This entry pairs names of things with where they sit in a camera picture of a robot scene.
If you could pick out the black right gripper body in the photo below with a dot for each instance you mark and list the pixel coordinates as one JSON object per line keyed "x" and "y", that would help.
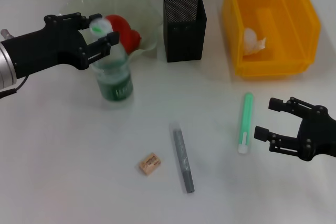
{"x": 317, "y": 137}

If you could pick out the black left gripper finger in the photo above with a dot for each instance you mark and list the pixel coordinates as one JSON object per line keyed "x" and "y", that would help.
{"x": 105, "y": 44}
{"x": 65, "y": 18}

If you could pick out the black mesh pen holder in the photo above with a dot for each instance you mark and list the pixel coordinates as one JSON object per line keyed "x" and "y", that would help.
{"x": 183, "y": 35}

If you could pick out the green pen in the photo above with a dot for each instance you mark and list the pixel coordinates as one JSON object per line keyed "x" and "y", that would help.
{"x": 246, "y": 119}

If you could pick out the grey pen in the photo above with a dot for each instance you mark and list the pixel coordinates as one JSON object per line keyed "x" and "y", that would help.
{"x": 181, "y": 153}

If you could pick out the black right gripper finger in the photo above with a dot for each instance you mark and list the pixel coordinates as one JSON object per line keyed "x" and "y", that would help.
{"x": 275, "y": 104}
{"x": 261, "y": 132}

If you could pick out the yellow plastic bin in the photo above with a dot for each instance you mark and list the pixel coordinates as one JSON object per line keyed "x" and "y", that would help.
{"x": 270, "y": 6}

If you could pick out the white paper ball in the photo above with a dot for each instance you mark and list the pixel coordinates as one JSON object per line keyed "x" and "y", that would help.
{"x": 252, "y": 41}

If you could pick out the red-orange fruit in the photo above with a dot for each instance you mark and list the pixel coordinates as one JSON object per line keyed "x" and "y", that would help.
{"x": 126, "y": 32}

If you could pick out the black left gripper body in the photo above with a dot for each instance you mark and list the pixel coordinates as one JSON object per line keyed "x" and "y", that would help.
{"x": 47, "y": 48}

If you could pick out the green glass fruit plate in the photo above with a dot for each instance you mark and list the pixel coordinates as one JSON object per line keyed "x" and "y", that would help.
{"x": 141, "y": 11}

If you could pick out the tan eraser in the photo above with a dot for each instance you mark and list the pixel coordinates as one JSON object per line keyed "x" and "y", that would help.
{"x": 149, "y": 163}

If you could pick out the clear bottle with green label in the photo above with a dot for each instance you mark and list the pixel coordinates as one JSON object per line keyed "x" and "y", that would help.
{"x": 115, "y": 77}

